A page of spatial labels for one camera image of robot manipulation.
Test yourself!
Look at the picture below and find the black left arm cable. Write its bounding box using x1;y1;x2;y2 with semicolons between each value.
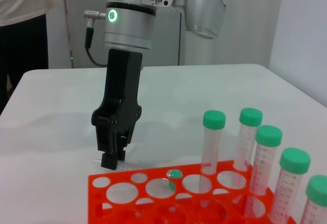
83;9;109;68

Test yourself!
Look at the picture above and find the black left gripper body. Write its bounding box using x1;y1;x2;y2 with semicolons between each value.
91;48;143;133

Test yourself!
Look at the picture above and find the orange test tube rack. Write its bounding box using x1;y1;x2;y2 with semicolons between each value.
87;159;297;224

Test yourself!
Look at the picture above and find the thin grey pole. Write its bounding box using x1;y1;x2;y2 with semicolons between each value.
62;0;75;68

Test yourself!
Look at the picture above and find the clear test tube green cap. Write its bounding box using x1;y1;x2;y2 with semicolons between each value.
92;159;182;190
268;147;312;222
233;108;264;172
298;175;327;224
244;125;284;218
200;110;227;208

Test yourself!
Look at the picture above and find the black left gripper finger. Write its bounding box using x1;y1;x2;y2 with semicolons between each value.
96;114;121;171
118;130;133;161

